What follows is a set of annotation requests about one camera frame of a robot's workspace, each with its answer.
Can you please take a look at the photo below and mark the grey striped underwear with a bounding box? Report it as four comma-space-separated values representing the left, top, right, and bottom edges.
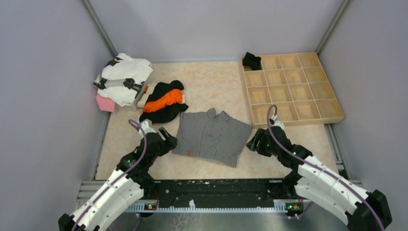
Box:
173, 108, 253, 167

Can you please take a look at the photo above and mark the white perforated basket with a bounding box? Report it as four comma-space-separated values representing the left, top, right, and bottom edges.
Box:
121, 73, 153, 111

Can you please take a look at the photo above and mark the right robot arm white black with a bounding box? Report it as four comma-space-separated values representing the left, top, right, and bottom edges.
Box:
246, 120, 393, 231

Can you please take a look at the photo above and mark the orange underwear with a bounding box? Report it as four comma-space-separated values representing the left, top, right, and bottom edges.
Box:
142, 89, 186, 113

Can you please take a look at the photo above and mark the wooden compartment tray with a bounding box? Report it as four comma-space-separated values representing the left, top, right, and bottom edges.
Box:
240, 52, 344, 128

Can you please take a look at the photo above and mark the black metal base rail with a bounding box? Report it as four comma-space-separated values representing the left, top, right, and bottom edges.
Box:
125, 178, 304, 217

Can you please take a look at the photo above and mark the white black clothes pile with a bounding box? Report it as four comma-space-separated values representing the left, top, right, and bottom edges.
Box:
93, 53, 153, 107

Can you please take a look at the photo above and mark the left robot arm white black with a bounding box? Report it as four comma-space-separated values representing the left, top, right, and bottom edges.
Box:
58, 119, 178, 231

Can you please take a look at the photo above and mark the black boxer underwear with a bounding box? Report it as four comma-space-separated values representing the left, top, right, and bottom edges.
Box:
242, 52, 262, 71

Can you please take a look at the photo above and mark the pink cloth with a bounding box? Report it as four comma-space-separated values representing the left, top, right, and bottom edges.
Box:
96, 94, 115, 113

